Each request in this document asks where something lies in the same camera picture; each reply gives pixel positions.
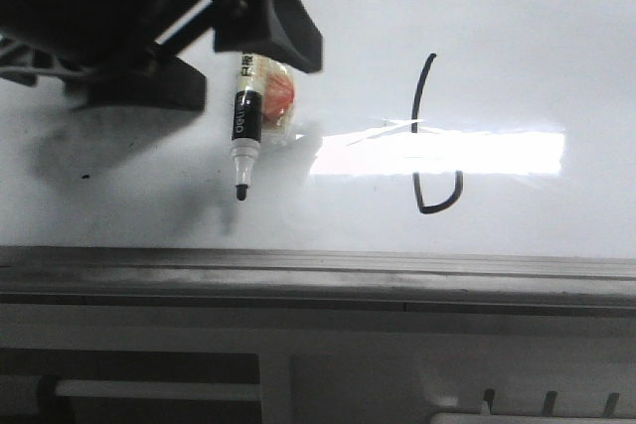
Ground white black whiteboard marker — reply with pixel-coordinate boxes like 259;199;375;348
231;53;267;202

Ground orange magnet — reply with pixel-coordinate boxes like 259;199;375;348
255;55;296;138

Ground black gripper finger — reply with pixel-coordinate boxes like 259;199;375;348
214;0;323;73

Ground grey aluminium whiteboard tray rail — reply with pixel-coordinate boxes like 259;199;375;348
1;246;635;317

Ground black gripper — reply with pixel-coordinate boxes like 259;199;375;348
1;0;219;112

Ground white whiteboard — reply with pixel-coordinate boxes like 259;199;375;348
1;0;635;259

